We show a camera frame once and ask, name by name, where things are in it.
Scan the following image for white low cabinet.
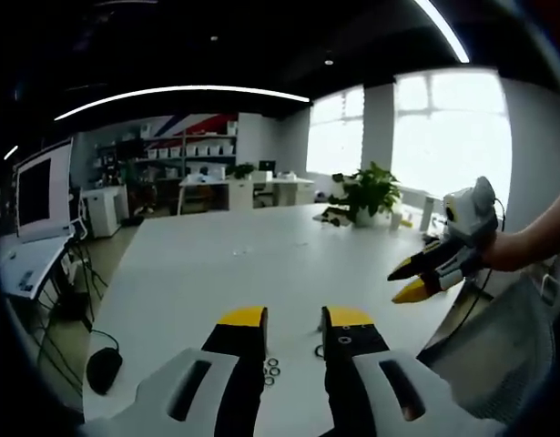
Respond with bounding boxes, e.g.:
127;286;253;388
80;185;130;239

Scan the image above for straight ceiling light strip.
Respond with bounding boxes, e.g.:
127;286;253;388
413;0;471;65

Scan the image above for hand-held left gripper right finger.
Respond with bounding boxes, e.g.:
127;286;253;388
320;305;506;437

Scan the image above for green potted plant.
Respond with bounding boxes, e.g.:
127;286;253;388
327;160;404;229

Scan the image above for white framed monitor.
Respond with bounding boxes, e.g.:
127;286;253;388
14;138;76;243

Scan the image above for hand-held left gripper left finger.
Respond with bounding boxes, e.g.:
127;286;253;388
85;305;269;437

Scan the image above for black mouse cable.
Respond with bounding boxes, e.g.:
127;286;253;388
91;329;121;351

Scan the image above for grey mesh chair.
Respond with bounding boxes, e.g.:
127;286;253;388
418;266;560;422

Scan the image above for long ceiling light strip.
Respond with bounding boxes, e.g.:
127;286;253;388
54;85;312;122

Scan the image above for black computer mouse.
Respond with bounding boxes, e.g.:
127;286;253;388
86;347;124;395

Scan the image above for white side desk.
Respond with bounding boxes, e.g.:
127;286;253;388
0;234;78;301

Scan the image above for white background desk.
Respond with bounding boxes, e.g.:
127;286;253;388
178;175;316;214

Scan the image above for black cables under desk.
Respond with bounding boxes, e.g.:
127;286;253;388
36;240;110;365

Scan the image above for storage shelf with white bins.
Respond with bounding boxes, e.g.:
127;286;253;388
93;121;239;186

